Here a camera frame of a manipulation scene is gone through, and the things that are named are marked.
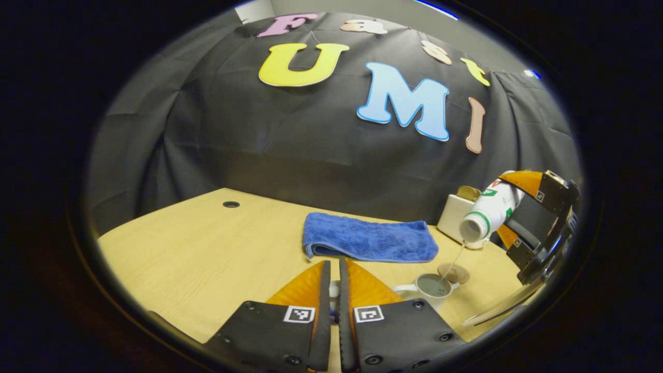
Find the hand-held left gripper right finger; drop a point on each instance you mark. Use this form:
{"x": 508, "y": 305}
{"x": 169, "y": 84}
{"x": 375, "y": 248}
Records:
{"x": 346, "y": 331}

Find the blue towel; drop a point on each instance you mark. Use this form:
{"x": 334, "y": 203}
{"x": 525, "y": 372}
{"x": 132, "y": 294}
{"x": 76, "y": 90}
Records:
{"x": 368, "y": 238}

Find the toasted bread slice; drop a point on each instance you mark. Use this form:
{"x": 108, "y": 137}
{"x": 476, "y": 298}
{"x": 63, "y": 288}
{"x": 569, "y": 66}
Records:
{"x": 462, "y": 192}
{"x": 475, "y": 196}

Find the round brown coaster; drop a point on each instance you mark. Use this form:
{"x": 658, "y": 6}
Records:
{"x": 461, "y": 274}

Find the white ceramic teacup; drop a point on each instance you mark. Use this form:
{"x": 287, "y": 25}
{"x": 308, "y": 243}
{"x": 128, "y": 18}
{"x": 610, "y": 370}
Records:
{"x": 432, "y": 303}

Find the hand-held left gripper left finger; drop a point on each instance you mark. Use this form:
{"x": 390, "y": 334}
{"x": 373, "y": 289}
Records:
{"x": 323, "y": 331}

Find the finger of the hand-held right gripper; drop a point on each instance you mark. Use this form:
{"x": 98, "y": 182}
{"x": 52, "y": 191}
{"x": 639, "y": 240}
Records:
{"x": 551, "y": 194}
{"x": 531, "y": 223}

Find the white water bottle green label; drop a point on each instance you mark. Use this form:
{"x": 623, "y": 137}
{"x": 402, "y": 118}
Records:
{"x": 489, "y": 212}

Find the white toaster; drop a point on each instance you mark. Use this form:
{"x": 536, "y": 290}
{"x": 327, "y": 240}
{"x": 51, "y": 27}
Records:
{"x": 450, "y": 215}

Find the black backdrop cloth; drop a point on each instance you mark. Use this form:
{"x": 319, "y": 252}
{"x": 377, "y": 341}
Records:
{"x": 259, "y": 145}

